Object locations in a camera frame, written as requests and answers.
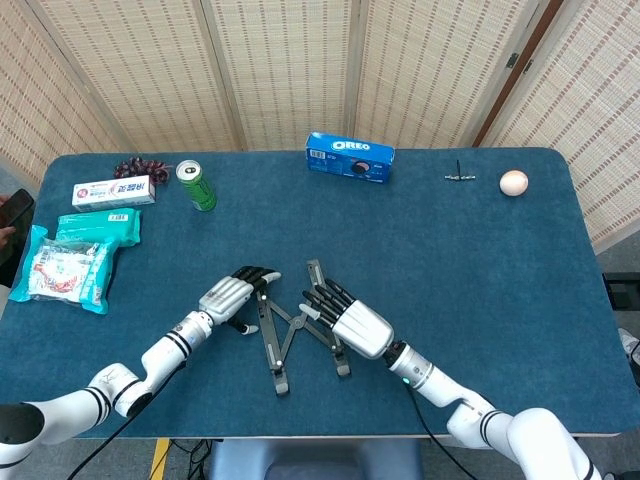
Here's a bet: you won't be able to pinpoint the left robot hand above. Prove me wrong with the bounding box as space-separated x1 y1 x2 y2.
198 265 283 337

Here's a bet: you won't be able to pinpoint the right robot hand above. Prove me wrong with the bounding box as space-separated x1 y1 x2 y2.
298 279 396 360

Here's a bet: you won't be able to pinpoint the black folding laptop stand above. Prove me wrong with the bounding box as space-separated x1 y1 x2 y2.
254 258 351 397

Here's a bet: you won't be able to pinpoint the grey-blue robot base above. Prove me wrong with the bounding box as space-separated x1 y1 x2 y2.
207 438 425 480

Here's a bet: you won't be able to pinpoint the green drink can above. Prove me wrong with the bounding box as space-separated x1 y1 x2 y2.
175 159 218 213

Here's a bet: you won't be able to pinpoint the blue table mat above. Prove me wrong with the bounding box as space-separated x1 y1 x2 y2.
0 146 640 441

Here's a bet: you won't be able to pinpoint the teal wet wipes pack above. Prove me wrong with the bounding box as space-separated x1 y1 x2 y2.
54 208 143 249

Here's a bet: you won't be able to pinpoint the white toothpaste box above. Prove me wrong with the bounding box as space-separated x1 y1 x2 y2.
71 174 157 212

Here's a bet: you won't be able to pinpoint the teal and white snack bag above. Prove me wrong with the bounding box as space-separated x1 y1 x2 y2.
8 224 121 315

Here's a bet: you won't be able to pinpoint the blue Oreo cookie box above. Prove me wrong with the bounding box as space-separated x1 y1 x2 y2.
305 131 396 185

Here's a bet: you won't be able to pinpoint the yellow floor tape strip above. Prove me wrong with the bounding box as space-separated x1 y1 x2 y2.
149 438 171 480

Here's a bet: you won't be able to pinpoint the small metal T-shaped tool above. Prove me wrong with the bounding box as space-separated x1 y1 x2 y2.
444 159 477 182

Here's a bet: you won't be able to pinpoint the beige egg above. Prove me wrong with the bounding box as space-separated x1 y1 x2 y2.
498 169 530 197

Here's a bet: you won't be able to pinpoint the bystander in dark clothes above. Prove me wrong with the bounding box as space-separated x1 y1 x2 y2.
0 194 36 289

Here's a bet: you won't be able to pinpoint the black smartphone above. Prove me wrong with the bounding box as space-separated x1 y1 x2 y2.
0 188 36 241

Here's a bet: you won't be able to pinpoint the bamboo folding screen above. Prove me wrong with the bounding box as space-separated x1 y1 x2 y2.
0 0 640 254

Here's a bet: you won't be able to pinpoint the black box on floor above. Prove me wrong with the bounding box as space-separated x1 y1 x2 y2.
602 272 640 309

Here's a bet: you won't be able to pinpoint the white shoe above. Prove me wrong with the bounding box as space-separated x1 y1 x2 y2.
618 327 640 357

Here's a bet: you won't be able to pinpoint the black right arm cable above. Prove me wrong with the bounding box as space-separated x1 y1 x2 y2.
402 382 481 480

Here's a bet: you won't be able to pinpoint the dark red coiled cord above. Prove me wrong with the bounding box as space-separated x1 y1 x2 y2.
113 156 174 185

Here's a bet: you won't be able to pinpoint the black floor cables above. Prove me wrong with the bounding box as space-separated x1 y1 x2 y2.
169 438 211 480

